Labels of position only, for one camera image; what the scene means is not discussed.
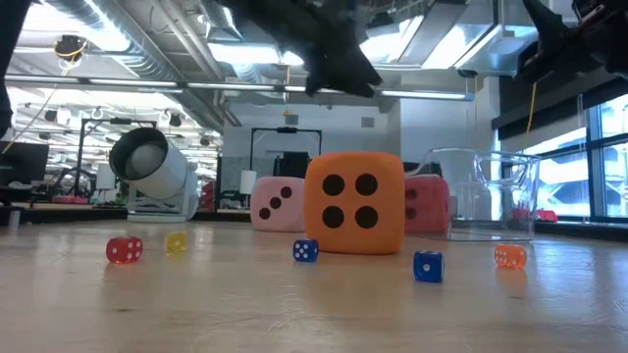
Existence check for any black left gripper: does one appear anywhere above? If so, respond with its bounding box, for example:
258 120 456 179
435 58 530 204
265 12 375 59
220 0 384 98

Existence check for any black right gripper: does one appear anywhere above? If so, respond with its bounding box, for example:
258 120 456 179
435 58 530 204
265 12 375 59
514 0 614 84

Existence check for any large orange foam die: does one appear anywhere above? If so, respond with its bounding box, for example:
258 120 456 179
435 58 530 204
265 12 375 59
303 151 406 256

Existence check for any large pink foam die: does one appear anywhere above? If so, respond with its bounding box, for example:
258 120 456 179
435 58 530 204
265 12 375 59
249 176 308 233

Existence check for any large red foam die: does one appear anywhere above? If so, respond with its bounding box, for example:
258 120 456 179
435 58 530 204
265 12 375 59
403 175 451 235

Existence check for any small blue die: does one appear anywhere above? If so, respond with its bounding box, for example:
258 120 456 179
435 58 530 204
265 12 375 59
292 238 320 264
412 250 445 284

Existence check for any small orange die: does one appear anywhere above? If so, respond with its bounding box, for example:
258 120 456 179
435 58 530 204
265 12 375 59
494 243 528 270

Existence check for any small yellow die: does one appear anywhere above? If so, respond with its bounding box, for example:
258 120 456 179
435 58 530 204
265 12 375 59
164 231 188 255

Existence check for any black gantry stand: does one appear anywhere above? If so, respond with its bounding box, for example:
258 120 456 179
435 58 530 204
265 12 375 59
249 126 324 173

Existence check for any black cabinet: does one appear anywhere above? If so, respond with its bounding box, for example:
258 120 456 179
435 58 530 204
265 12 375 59
277 151 310 178

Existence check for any long ceiling light strip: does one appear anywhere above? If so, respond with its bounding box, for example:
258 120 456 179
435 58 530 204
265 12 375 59
4 75 476 103

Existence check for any white cylinder lamp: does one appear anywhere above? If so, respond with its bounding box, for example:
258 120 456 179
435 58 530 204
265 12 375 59
238 170 258 196

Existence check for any clear plastic container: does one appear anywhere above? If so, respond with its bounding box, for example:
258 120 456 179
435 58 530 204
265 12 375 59
406 147 542 242

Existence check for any red object by window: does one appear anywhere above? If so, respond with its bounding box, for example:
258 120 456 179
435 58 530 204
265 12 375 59
509 208 559 224

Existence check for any white mug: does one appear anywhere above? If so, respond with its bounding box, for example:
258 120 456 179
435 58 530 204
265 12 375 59
108 126 200 225

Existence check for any small red die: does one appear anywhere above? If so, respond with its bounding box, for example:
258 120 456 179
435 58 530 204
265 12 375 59
105 236 144 265

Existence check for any dark computer monitor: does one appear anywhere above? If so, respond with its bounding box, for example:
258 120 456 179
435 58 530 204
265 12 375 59
0 140 50 186

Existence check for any silver rectangular ventilation duct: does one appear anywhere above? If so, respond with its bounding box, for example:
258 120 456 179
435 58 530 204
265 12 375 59
360 0 541 77

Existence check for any silver round ventilation duct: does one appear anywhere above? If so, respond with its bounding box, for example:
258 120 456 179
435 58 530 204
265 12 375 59
46 0 244 131

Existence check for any black yellow cable reel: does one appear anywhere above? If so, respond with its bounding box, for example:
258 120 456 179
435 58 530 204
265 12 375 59
53 33 89 64

